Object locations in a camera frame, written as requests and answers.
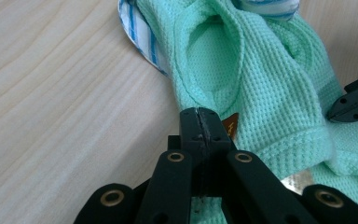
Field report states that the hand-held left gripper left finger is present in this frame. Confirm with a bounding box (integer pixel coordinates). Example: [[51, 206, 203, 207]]
[[179, 106, 207, 199]]

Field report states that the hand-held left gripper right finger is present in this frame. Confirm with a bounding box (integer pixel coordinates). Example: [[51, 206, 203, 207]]
[[199, 106, 235, 199]]

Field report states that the mint green shirt striped collar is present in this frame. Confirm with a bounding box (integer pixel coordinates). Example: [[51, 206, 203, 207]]
[[117, 0, 358, 224]]

